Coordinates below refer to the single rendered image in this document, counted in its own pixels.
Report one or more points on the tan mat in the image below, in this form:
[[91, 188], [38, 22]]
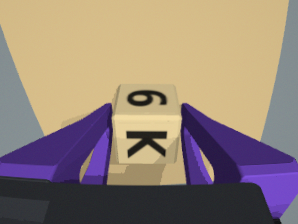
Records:
[[222, 56]]

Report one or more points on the beige letter block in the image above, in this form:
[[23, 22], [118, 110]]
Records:
[[146, 123]]

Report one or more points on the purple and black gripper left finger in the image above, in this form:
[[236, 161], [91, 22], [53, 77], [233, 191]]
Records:
[[59, 156]]

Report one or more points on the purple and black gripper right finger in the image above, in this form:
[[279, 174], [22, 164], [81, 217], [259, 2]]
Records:
[[236, 158]]

